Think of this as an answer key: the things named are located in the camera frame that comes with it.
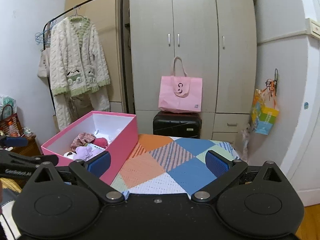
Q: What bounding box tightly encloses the cream knitted cardigan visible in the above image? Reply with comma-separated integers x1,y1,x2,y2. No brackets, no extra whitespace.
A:
49,16,111,130

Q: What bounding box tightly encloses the blue white tissue pack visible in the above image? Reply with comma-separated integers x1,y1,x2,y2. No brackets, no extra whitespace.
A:
86,144,105,153

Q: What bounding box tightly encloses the patchwork knitted blanket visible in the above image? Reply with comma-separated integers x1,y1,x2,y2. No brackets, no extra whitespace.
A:
111,134,239,195

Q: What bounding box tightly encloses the white door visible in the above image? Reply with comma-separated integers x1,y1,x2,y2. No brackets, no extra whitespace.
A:
281,0,319,206

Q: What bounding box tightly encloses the black clothes rack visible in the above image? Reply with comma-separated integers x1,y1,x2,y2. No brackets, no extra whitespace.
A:
40,0,130,113

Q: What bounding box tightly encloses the beige canvas bag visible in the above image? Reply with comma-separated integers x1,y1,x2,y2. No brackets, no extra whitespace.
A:
37,48,50,78

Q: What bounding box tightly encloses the white brown plush ball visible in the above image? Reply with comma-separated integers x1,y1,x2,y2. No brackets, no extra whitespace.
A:
63,152,76,160

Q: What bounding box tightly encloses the colourful paper gift bag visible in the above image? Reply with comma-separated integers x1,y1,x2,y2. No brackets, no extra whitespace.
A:
251,79,279,135

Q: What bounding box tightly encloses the magenta fluffy ball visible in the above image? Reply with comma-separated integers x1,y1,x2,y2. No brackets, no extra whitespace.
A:
92,138,108,149

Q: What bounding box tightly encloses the purple plush toy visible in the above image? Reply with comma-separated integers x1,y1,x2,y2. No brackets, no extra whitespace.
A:
73,145,102,161

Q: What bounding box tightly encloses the pink floral cloth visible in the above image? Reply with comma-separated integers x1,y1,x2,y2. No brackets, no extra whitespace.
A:
70,132,96,152

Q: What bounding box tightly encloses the red woven basket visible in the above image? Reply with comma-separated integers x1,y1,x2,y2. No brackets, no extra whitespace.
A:
1,104,23,137

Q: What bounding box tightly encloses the pink tote bag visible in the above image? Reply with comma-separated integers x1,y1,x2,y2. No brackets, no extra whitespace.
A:
158,56,203,113

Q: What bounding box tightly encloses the black suitcase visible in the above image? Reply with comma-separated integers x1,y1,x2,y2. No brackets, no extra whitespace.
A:
152,111,202,139

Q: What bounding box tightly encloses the white wall switch box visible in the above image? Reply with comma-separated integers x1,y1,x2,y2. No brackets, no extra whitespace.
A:
305,18,320,40

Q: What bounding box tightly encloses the pink cardboard storage box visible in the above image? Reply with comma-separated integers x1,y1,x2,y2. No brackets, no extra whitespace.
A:
41,111,138,185

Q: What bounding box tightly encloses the grey wooden wardrobe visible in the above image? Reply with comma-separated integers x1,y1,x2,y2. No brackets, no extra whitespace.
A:
130,0,257,142

